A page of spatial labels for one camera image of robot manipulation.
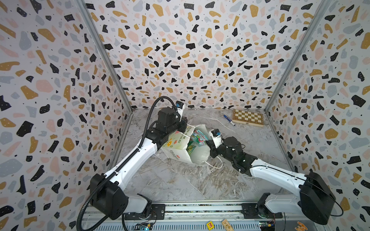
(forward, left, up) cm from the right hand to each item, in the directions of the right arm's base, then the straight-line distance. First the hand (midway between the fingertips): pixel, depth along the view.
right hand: (207, 141), depth 79 cm
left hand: (+8, +11, +10) cm, 18 cm away
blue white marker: (+32, -19, -18) cm, 42 cm away
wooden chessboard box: (+35, -34, -18) cm, 52 cm away
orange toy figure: (-35, -46, -21) cm, 62 cm away
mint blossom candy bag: (+2, +5, 0) cm, 5 cm away
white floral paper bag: (-2, +18, -1) cm, 18 cm away
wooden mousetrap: (-36, -9, -19) cm, 42 cm away
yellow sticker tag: (-36, -1, -18) cm, 40 cm away
